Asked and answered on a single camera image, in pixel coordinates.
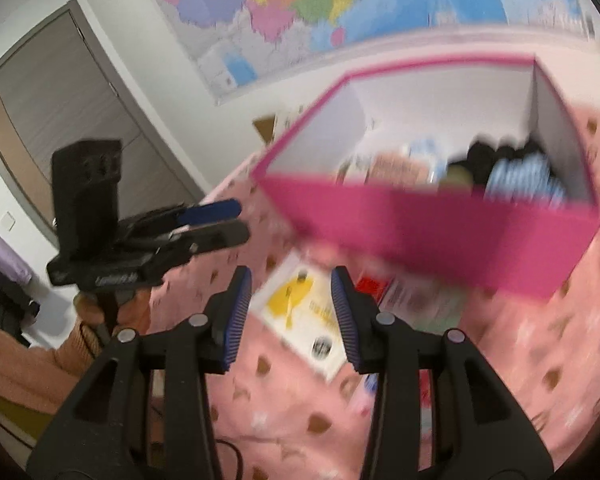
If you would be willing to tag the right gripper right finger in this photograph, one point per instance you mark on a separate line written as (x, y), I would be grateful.
(441, 411)

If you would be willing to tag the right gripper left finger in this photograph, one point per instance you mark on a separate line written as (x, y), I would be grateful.
(101, 430)

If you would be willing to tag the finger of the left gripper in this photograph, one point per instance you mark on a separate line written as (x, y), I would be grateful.
(185, 245)
(215, 212)

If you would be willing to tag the yellow duck wipes pack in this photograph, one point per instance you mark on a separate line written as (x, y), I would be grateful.
(295, 303)

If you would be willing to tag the red green cotton swab bag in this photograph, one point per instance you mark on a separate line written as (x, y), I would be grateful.
(426, 305)

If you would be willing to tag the white blue plastic packet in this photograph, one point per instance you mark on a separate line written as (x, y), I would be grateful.
(429, 153)

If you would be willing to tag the green frog plush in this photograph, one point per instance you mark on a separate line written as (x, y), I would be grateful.
(456, 179)

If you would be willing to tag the black scrunchie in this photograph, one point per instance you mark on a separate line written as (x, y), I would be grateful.
(482, 157)

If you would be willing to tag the blue checkered scrunchie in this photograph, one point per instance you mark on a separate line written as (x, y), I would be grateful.
(525, 180)

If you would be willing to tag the pink printed sachet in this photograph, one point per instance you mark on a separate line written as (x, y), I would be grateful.
(384, 168)

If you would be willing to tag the person left hand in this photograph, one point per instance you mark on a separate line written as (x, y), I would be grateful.
(104, 311)

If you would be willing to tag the white patterned pillow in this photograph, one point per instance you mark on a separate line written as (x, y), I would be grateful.
(273, 125)

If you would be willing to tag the pink patterned bedsheet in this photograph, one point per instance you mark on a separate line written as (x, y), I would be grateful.
(292, 406)

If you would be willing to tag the grey door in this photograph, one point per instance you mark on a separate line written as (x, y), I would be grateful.
(58, 86)

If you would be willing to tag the pink cardboard box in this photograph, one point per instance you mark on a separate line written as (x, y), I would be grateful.
(528, 248)

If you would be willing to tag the colourful wall map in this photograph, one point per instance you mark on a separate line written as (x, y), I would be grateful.
(236, 43)

